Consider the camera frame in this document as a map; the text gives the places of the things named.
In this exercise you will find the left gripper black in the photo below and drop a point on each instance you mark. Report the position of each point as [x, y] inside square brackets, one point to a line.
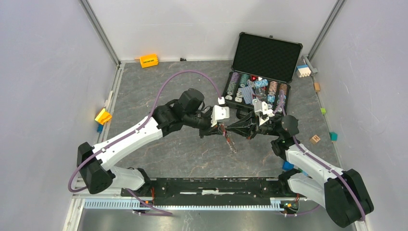
[210, 130]

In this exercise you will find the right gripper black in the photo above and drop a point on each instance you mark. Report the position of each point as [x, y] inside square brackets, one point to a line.
[244, 127]

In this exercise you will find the red handled keyring tool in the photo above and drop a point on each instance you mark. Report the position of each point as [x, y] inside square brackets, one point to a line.
[229, 140]

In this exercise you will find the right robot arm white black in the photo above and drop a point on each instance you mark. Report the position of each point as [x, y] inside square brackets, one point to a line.
[342, 193]

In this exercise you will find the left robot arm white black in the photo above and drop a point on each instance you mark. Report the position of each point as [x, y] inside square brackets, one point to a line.
[96, 163]

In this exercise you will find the blue green white brick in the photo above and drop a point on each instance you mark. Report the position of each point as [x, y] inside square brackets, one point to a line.
[288, 166]

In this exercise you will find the black poker chip case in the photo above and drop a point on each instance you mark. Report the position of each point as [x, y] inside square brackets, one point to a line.
[262, 69]

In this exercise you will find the wooden letter cube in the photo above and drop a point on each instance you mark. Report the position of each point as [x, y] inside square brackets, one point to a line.
[315, 139]

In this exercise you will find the white blue toy block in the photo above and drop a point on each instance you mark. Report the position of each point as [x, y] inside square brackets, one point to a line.
[303, 71]

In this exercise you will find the small wooden cube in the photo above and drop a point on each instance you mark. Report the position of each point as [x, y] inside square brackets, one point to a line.
[317, 87]

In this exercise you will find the teal small cube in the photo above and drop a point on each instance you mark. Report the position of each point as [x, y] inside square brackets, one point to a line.
[333, 136]

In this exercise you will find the orange yellow toy block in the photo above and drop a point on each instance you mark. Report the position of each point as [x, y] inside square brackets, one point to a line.
[149, 60]

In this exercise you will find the yellow orange block left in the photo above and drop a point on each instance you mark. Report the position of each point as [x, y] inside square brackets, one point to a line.
[103, 116]

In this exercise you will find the blue small block left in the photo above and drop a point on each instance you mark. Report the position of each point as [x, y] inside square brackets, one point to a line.
[100, 128]

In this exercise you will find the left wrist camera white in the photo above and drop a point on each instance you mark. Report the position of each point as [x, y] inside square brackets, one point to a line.
[220, 112]

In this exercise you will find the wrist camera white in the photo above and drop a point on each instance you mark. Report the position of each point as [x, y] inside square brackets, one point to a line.
[220, 112]
[262, 111]

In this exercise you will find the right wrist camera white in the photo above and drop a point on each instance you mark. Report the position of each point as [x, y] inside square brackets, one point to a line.
[262, 111]

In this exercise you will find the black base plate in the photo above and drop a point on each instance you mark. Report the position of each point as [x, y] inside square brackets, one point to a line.
[215, 191]

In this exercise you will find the white toothed cable rail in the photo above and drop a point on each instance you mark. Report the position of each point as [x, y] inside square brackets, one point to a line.
[134, 204]

